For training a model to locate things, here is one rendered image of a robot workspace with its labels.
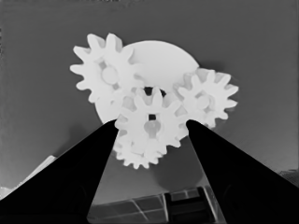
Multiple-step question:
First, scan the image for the small white toothed gear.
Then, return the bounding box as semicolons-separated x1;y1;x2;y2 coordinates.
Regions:
174;67;240;129

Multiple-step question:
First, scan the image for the white round carrier with pins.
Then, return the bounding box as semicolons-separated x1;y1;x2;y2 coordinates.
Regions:
93;39;201;125

